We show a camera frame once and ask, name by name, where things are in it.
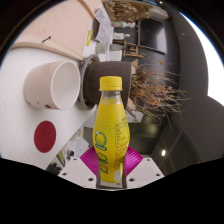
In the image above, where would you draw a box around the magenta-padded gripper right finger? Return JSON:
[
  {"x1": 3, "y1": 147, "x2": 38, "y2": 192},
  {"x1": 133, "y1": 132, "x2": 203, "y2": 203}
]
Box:
[{"x1": 124, "y1": 145, "x2": 166, "y2": 190}]

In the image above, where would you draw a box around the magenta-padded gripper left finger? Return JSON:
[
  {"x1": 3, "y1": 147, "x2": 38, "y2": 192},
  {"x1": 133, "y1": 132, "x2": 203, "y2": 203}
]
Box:
[{"x1": 58, "y1": 145, "x2": 100, "y2": 190}]

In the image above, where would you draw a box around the yellow drink bottle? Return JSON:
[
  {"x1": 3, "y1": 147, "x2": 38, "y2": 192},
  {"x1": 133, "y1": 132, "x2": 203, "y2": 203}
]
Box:
[{"x1": 92, "y1": 75, "x2": 131, "y2": 184}]

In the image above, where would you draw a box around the green seat cushion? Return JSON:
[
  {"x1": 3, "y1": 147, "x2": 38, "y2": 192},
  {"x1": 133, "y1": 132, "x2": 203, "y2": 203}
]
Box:
[{"x1": 55, "y1": 150, "x2": 67, "y2": 168}]

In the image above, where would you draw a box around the stack of papers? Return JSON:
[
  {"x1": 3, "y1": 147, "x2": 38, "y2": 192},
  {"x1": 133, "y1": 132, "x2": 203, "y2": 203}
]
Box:
[{"x1": 64, "y1": 135, "x2": 90, "y2": 158}]

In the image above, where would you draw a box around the flat round red coaster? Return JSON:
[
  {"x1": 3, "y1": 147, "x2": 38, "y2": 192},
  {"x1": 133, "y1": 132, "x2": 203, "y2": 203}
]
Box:
[{"x1": 33, "y1": 120, "x2": 57, "y2": 154}]

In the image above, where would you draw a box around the beige cup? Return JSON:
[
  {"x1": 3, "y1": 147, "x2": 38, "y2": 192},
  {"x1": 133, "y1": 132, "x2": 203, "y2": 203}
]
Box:
[{"x1": 23, "y1": 60, "x2": 82, "y2": 111}]

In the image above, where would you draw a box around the dried plant in dark pot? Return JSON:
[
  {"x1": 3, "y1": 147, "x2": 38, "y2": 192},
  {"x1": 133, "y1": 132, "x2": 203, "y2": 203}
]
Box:
[{"x1": 81, "y1": 59, "x2": 191, "y2": 126}]

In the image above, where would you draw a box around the grey plant saucer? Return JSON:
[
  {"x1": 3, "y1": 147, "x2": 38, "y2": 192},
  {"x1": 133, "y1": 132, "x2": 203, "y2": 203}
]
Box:
[{"x1": 78, "y1": 53, "x2": 101, "y2": 111}]

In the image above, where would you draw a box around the wooden easel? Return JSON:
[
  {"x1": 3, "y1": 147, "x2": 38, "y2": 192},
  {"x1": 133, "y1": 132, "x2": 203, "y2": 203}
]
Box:
[{"x1": 113, "y1": 39, "x2": 146, "y2": 59}]

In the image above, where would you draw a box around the small grey cup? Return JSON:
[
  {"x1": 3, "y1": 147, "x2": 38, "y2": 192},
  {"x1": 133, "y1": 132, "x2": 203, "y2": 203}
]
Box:
[{"x1": 95, "y1": 41, "x2": 110, "y2": 55}]

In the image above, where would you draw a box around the long ceiling light strip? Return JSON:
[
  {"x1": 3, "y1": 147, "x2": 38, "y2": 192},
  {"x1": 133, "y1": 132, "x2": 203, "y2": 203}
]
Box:
[{"x1": 179, "y1": 11, "x2": 224, "y2": 108}]

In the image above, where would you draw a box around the small yellow marker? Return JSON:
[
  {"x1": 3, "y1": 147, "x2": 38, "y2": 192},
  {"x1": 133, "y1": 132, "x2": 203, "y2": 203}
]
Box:
[{"x1": 85, "y1": 29, "x2": 93, "y2": 47}]

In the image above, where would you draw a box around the small white figurine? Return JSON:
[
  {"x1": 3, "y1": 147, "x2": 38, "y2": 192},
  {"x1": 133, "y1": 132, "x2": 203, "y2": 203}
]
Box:
[
  {"x1": 114, "y1": 21, "x2": 136, "y2": 30},
  {"x1": 111, "y1": 31, "x2": 132, "y2": 41}
]

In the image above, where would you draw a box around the crumpled printed paper sheet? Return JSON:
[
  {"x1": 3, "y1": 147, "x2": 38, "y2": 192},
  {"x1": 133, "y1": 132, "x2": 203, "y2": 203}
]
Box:
[{"x1": 94, "y1": 8, "x2": 116, "y2": 43}]

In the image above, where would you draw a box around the brown wood carving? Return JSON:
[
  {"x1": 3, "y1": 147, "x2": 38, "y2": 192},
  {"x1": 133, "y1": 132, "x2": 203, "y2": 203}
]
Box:
[{"x1": 103, "y1": 0, "x2": 151, "y2": 23}]

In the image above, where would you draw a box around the black wall screen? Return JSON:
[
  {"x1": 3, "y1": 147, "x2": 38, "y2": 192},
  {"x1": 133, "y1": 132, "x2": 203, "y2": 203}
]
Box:
[{"x1": 137, "y1": 16, "x2": 168, "y2": 55}]

